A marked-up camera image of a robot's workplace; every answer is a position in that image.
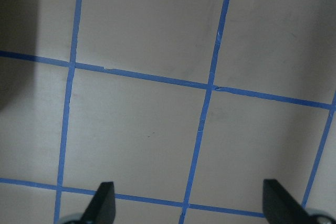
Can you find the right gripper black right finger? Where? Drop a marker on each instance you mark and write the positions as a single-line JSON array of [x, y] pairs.
[[279, 207]]

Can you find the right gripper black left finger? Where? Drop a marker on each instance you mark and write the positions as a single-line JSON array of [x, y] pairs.
[[101, 208]]

